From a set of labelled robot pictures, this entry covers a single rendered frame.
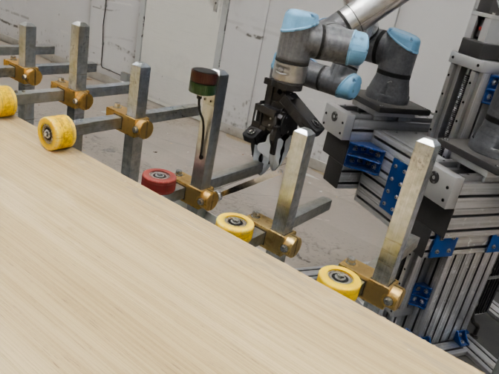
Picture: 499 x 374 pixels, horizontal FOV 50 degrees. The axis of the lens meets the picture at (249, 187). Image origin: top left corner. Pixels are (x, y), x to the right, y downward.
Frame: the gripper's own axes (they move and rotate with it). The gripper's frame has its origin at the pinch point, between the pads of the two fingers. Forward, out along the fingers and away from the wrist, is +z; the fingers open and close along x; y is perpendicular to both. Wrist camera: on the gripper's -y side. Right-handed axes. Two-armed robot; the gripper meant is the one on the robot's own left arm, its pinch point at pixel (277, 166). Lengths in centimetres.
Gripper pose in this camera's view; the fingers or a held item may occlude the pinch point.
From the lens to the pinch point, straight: 127.9
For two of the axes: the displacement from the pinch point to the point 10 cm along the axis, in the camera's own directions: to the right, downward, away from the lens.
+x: -6.0, 2.1, -7.7
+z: -1.8, 9.0, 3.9
